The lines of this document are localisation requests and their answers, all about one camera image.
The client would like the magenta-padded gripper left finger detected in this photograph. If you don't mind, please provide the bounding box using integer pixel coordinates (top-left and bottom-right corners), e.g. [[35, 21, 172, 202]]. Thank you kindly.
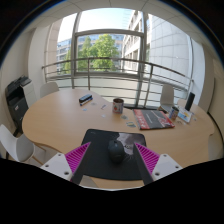
[[40, 141, 92, 186]]

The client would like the dark mug with fruit print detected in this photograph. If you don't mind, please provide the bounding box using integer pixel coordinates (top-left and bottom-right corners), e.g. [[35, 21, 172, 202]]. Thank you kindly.
[[112, 97, 125, 115]]

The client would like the black mouse pad grey print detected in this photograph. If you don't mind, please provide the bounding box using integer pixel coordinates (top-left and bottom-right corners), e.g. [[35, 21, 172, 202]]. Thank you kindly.
[[80, 128, 148, 182]]

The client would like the small black box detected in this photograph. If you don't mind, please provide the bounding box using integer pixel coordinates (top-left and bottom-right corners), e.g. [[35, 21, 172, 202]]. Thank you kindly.
[[78, 93, 94, 107]]

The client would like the black cylinder speaker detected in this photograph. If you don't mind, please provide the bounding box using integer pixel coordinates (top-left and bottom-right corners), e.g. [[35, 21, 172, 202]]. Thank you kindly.
[[184, 91, 196, 112]]

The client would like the green tree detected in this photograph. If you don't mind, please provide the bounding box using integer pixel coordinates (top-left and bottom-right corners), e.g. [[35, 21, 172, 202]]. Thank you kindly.
[[64, 33, 120, 72]]

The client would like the black and white printer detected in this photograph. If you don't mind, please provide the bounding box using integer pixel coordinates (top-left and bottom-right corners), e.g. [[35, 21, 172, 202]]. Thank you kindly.
[[4, 75, 38, 134]]

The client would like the metal balcony railing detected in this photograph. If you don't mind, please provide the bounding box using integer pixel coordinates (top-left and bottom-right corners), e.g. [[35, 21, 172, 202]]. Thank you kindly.
[[41, 57, 195, 108]]

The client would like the white chair with wooden legs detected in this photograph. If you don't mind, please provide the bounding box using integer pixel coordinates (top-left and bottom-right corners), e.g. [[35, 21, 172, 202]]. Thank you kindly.
[[0, 123, 46, 166]]

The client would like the red magazine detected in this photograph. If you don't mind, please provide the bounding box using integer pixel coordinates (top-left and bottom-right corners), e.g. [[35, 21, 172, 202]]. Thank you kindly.
[[132, 108, 176, 131]]

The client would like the black computer mouse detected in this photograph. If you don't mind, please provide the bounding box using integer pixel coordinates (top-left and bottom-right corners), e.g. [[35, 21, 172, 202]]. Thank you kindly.
[[107, 138, 127, 164]]

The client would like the white mug with orange print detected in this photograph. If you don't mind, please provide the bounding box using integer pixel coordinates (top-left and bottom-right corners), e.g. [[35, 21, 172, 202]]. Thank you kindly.
[[168, 105, 180, 122]]

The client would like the light blue book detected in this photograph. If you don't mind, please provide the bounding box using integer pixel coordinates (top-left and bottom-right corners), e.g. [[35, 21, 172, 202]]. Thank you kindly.
[[177, 106, 194, 124]]

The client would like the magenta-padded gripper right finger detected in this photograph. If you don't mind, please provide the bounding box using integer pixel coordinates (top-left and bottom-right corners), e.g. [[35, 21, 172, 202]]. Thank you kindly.
[[133, 142, 184, 186]]

